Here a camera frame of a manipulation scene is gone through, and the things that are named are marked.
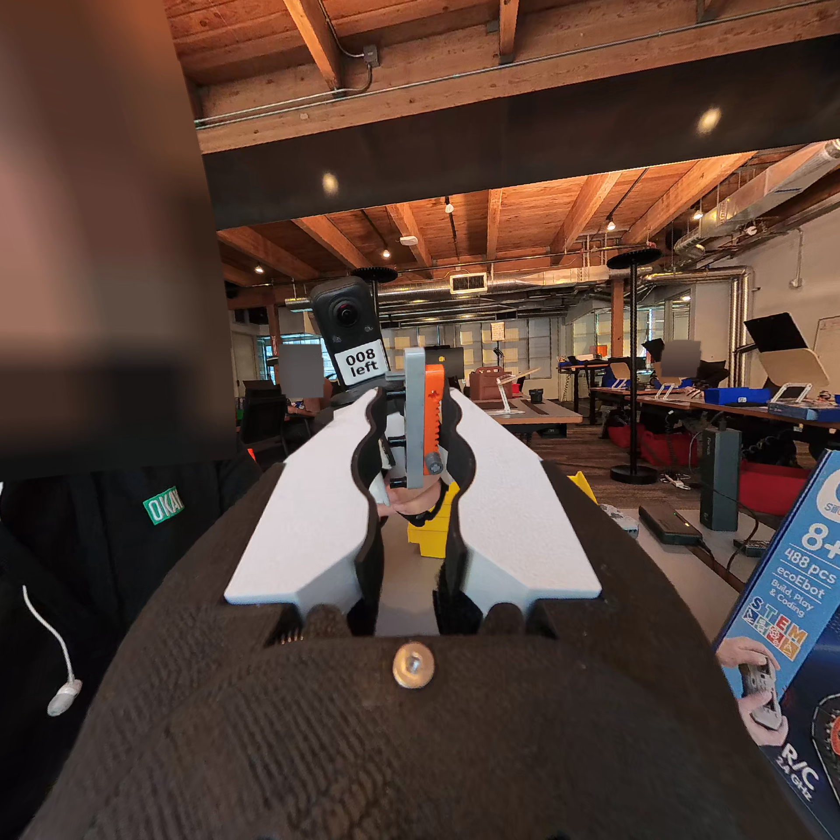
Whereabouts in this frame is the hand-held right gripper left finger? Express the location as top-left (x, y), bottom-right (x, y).
top-left (223, 386), bottom-right (388, 636)

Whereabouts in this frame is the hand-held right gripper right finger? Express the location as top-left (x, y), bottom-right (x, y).
top-left (433, 387), bottom-right (602, 636)

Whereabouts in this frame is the orange and grey toy beam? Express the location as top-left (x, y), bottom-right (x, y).
top-left (403, 346), bottom-right (448, 491)

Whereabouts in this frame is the brown office desk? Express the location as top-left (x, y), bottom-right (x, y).
top-left (482, 392), bottom-right (584, 442)

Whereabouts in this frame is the person's left hand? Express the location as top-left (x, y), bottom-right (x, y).
top-left (392, 487), bottom-right (442, 526)

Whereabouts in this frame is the black pole stand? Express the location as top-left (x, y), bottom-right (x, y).
top-left (607, 249), bottom-right (662, 484)
top-left (350, 266), bottom-right (399, 316)

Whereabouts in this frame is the grey toy battery box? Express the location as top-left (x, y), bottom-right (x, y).
top-left (600, 502), bottom-right (641, 538)

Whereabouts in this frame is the yellow plastic bin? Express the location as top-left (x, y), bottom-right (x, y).
top-left (407, 469), bottom-right (599, 560)

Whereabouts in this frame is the black office chair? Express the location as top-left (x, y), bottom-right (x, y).
top-left (239, 381), bottom-right (291, 463)

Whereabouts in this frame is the black computer monitor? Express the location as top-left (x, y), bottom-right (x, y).
top-left (422, 346), bottom-right (466, 382)

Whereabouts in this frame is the brown bag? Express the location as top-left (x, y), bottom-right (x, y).
top-left (469, 367), bottom-right (519, 403)

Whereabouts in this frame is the black power adapter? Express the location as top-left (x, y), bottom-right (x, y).
top-left (638, 504), bottom-right (704, 547)

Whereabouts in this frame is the red fabric bag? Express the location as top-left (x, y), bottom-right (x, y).
top-left (640, 427), bottom-right (703, 468)

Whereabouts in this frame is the dark computer tower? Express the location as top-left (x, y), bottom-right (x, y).
top-left (699, 425), bottom-right (742, 532)

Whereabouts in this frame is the blue robot kit box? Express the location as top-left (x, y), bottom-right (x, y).
top-left (714, 448), bottom-right (840, 840)

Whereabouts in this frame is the wooden document stand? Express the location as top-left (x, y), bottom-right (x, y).
top-left (743, 314), bottom-right (831, 403)

